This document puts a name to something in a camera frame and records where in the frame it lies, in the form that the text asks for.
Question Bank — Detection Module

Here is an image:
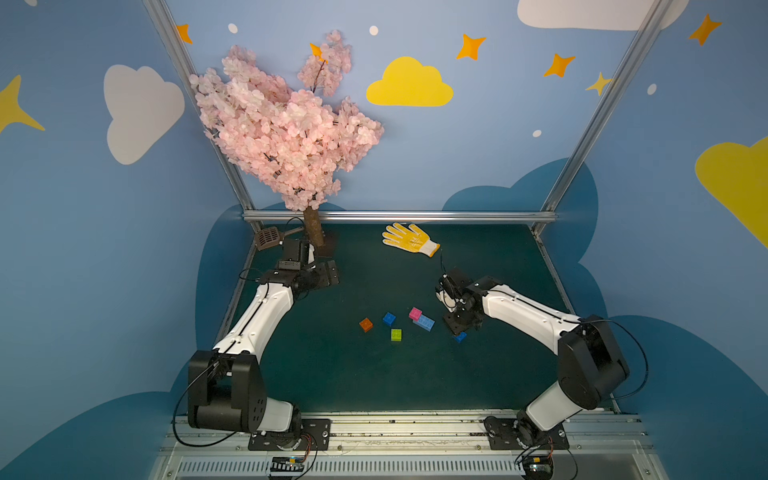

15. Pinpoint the right aluminium corner post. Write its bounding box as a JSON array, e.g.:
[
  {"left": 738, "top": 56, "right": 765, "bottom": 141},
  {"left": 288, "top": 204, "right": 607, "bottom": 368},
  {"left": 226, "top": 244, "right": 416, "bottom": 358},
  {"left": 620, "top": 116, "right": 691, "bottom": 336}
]
[{"left": 540, "top": 0, "right": 673, "bottom": 223}]

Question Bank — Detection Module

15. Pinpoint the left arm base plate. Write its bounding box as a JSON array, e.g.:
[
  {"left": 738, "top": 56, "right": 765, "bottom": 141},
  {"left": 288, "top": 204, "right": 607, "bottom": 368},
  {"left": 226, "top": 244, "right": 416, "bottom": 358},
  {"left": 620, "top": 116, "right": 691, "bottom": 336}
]
[{"left": 248, "top": 418, "right": 331, "bottom": 452}]

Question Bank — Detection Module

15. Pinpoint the yellow white work glove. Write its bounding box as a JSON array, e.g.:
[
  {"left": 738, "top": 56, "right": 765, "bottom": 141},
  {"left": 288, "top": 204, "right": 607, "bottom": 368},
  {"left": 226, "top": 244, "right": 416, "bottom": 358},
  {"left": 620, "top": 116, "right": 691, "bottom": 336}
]
[{"left": 382, "top": 223, "right": 440, "bottom": 257}]

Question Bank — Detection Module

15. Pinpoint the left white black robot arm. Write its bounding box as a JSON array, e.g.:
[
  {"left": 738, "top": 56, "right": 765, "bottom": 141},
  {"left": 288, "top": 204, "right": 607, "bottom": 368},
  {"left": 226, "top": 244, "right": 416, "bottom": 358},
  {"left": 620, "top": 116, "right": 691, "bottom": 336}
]
[{"left": 185, "top": 239, "right": 339, "bottom": 441}]

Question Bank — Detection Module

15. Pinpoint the pink cherry blossom tree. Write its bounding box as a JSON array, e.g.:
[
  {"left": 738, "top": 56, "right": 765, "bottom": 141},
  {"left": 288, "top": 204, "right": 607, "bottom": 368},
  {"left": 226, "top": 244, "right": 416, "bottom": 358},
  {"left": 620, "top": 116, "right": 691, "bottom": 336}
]
[{"left": 189, "top": 30, "right": 384, "bottom": 249}]

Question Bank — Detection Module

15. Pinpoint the light blue long lego brick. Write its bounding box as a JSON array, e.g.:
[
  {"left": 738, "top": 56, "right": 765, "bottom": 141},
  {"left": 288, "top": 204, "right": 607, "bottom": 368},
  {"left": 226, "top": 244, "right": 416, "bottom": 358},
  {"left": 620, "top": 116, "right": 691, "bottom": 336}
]
[{"left": 413, "top": 315, "right": 435, "bottom": 332}]

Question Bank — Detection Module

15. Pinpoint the brown plastic scoop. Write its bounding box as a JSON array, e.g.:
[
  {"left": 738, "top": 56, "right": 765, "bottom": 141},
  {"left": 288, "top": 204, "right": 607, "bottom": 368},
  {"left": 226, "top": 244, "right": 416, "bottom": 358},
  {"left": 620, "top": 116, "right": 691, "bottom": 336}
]
[{"left": 255, "top": 226, "right": 304, "bottom": 251}]

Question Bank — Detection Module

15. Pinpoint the right electronics board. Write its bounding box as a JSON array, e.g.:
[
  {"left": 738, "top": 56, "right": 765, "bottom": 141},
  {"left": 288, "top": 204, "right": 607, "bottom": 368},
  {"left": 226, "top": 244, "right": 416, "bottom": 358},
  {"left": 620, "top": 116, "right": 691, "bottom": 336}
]
[{"left": 520, "top": 456, "right": 554, "bottom": 480}]

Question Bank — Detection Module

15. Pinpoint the electronics board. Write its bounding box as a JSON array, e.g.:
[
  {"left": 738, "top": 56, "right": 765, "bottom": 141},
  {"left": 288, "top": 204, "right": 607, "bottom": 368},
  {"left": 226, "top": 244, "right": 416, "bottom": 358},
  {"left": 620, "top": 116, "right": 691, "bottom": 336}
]
[
  {"left": 520, "top": 456, "right": 554, "bottom": 480},
  {"left": 267, "top": 457, "right": 311, "bottom": 480}
]

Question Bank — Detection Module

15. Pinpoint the rear horizontal aluminium bar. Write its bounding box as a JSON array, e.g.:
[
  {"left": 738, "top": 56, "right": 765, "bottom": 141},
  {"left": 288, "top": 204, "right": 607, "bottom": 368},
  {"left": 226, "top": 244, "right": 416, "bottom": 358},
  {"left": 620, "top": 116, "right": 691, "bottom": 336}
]
[{"left": 242, "top": 209, "right": 558, "bottom": 225}]

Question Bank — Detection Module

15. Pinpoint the orange square lego brick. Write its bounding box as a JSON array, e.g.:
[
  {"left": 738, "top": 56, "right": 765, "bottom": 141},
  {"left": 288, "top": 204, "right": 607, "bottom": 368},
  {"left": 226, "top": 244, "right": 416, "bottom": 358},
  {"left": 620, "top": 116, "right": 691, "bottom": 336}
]
[{"left": 359, "top": 318, "right": 374, "bottom": 332}]

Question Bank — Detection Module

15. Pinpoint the left aluminium corner post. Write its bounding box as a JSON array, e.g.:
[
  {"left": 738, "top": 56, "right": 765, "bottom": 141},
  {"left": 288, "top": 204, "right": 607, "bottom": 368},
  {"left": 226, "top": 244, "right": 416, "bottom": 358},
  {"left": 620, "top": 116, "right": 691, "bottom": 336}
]
[{"left": 142, "top": 0, "right": 265, "bottom": 232}]

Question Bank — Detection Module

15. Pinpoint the left electronics board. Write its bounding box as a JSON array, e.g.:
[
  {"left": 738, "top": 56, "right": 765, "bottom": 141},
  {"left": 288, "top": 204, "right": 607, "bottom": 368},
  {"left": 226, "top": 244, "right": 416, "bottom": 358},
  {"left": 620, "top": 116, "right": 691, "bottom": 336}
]
[{"left": 267, "top": 457, "right": 311, "bottom": 480}]

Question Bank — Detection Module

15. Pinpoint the aluminium rail front frame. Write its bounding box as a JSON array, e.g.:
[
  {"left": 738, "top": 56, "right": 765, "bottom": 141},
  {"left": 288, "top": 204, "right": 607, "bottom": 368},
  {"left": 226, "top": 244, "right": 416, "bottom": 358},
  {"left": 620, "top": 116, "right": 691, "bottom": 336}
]
[{"left": 149, "top": 410, "right": 668, "bottom": 479}]

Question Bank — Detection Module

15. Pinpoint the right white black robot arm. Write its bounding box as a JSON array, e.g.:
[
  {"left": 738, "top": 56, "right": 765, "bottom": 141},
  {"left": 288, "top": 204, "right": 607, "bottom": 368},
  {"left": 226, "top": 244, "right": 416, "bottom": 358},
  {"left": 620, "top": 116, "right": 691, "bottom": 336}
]
[{"left": 436, "top": 269, "right": 630, "bottom": 443}]

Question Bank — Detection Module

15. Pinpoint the aluminium corner post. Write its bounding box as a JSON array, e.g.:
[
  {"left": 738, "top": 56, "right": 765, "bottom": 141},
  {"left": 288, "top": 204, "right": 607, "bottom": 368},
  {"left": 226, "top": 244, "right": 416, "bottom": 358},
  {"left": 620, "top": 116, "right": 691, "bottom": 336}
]
[
  {"left": 142, "top": 0, "right": 265, "bottom": 232},
  {"left": 540, "top": 0, "right": 673, "bottom": 223}
]

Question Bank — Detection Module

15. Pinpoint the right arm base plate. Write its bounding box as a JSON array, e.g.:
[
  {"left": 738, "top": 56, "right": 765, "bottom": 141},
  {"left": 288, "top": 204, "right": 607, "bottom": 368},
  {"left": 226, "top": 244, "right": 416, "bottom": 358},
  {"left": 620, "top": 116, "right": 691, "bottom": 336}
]
[{"left": 483, "top": 416, "right": 570, "bottom": 451}]

